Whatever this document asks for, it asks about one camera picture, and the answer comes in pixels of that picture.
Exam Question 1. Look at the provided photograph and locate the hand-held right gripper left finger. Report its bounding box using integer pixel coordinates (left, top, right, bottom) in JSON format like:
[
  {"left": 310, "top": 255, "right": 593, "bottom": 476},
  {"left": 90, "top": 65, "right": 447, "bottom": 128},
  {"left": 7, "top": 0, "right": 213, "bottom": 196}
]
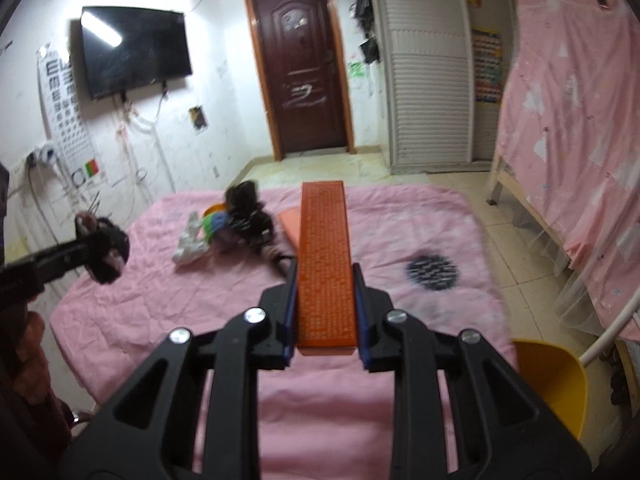
[{"left": 60, "top": 259, "right": 299, "bottom": 480}]

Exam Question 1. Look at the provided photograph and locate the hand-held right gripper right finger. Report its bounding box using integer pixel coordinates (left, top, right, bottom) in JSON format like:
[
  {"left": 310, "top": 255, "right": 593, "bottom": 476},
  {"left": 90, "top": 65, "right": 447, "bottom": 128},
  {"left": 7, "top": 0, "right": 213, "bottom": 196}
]
[{"left": 351, "top": 262, "right": 593, "bottom": 480}]

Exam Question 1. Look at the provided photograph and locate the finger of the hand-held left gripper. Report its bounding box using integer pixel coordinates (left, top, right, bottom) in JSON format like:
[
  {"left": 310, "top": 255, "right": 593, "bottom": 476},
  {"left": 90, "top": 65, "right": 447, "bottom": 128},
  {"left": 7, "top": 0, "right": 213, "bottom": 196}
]
[{"left": 30, "top": 232, "right": 126, "bottom": 281}]

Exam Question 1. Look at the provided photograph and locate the long orange box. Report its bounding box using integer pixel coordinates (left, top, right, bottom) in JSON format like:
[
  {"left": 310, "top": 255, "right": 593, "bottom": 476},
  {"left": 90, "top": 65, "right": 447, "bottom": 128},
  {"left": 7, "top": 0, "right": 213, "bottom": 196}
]
[{"left": 296, "top": 181, "right": 359, "bottom": 358}]

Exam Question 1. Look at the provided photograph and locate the person's left hand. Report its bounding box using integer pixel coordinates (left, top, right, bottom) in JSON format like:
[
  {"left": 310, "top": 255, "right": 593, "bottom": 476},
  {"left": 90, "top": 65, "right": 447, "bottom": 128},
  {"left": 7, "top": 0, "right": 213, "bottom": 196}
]
[{"left": 20, "top": 310, "right": 51, "bottom": 406}]

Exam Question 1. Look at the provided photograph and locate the striped sock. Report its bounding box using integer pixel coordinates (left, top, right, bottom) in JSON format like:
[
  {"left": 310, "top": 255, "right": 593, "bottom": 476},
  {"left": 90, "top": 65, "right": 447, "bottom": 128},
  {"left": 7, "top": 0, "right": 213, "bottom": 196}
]
[{"left": 260, "top": 244, "right": 297, "bottom": 276}]

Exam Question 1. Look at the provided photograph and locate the pink bed sheet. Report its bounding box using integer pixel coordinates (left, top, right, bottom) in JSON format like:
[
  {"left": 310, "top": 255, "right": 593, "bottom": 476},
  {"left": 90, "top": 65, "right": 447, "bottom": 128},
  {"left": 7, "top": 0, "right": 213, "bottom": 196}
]
[{"left": 50, "top": 182, "right": 516, "bottom": 480}]

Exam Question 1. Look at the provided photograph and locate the flat orange box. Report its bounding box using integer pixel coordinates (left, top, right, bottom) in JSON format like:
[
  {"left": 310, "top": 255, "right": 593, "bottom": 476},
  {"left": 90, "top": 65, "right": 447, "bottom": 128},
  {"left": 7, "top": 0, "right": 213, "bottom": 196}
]
[{"left": 277, "top": 207, "right": 303, "bottom": 256}]

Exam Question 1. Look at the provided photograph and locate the white plug-in device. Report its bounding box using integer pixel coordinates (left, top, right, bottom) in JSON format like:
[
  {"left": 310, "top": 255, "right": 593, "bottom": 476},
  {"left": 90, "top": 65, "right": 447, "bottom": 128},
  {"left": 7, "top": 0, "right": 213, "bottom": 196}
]
[{"left": 27, "top": 144, "right": 57, "bottom": 168}]

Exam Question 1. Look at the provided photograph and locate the light grey cloth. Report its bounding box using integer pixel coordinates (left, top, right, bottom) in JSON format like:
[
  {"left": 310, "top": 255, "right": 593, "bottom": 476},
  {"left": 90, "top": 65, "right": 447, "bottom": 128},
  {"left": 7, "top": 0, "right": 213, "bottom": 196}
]
[{"left": 172, "top": 212, "right": 208, "bottom": 266}]

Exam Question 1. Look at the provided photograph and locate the green and blue toy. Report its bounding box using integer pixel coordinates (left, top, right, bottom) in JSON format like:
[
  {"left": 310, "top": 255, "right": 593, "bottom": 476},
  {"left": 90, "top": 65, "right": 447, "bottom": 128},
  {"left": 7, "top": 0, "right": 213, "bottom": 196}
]
[{"left": 201, "top": 209, "right": 232, "bottom": 235}]

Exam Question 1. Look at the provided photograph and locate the white eye chart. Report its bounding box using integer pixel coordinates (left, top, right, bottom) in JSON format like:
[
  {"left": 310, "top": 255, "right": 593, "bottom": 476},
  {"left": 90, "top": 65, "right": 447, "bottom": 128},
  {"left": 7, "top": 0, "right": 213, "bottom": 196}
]
[{"left": 37, "top": 47, "right": 101, "bottom": 181}]

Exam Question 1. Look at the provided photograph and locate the yellow plastic chair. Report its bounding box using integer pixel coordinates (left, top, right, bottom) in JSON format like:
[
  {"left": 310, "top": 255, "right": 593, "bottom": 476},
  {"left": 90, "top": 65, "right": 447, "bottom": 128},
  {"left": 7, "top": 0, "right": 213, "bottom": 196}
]
[{"left": 512, "top": 339, "right": 587, "bottom": 442}]

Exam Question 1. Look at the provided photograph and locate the white slatted wardrobe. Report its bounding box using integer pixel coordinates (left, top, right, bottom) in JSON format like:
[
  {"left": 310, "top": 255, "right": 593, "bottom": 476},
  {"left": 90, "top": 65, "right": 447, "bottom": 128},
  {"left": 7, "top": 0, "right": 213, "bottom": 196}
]
[{"left": 370, "top": 0, "right": 516, "bottom": 173}]

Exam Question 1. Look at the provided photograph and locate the dark brown door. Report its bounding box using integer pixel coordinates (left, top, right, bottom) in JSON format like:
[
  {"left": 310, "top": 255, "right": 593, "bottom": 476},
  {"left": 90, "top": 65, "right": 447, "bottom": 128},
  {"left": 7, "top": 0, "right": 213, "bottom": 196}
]
[{"left": 244, "top": 0, "right": 357, "bottom": 161}]

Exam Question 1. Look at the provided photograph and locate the white metal chair back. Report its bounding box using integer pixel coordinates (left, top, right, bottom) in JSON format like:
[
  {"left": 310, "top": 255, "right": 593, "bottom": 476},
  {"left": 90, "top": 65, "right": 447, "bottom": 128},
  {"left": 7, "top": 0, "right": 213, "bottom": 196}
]
[{"left": 580, "top": 305, "right": 640, "bottom": 366}]

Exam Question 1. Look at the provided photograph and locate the pink printed curtain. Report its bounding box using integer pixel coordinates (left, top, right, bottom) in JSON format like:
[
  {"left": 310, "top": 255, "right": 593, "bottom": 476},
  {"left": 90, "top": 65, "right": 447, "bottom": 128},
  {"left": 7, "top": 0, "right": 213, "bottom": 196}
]
[{"left": 497, "top": 0, "right": 640, "bottom": 356}]

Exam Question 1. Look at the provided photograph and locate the colourful grid poster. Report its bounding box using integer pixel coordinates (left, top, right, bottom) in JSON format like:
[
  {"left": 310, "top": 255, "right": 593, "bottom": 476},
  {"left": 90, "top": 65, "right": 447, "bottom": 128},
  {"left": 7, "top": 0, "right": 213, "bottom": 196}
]
[{"left": 472, "top": 27, "right": 502, "bottom": 103}]

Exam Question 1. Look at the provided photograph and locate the wall cable bundle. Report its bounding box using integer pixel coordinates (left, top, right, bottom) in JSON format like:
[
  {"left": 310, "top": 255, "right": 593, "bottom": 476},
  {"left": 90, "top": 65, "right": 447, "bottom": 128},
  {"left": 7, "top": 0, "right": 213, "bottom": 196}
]
[{"left": 115, "top": 92, "right": 176, "bottom": 196}]

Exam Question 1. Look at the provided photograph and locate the wooden bunk bed frame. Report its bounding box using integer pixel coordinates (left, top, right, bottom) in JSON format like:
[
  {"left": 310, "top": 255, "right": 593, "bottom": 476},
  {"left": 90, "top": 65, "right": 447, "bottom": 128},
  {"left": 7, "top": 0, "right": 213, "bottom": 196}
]
[{"left": 487, "top": 0, "right": 640, "bottom": 386}]

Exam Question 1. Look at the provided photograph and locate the black wall television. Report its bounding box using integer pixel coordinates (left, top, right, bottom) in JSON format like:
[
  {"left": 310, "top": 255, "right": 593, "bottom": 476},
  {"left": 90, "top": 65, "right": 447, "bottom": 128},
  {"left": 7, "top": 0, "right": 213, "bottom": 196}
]
[{"left": 81, "top": 6, "right": 193, "bottom": 101}]

